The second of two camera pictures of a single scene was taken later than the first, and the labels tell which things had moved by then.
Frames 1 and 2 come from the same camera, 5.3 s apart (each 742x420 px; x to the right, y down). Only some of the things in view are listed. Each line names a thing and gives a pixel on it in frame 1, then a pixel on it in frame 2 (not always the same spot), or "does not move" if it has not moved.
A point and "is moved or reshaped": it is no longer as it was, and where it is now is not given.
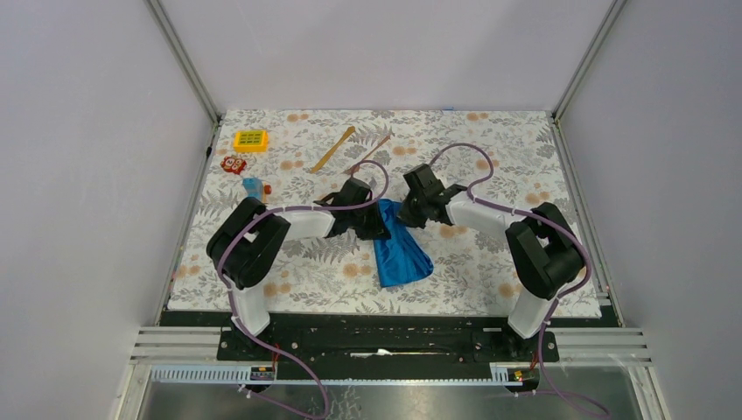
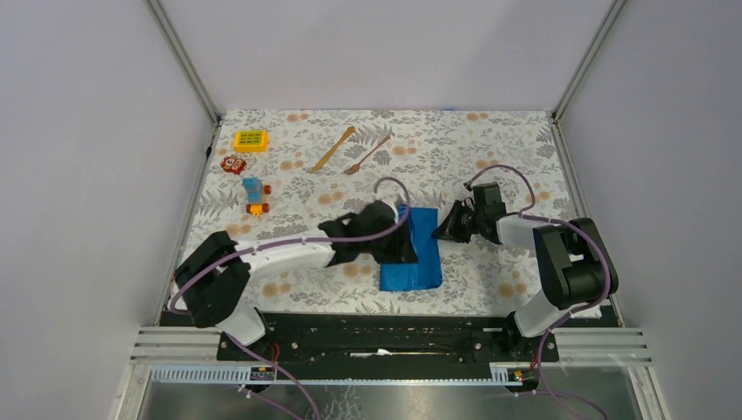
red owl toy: x=233 y=164 does not move
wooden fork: x=356 y=167 does not move
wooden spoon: x=332 y=150 does not move
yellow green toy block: x=250 y=141 does not move
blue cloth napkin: x=401 y=257 is moved or reshaped
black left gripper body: x=365 y=221 → x=388 y=250
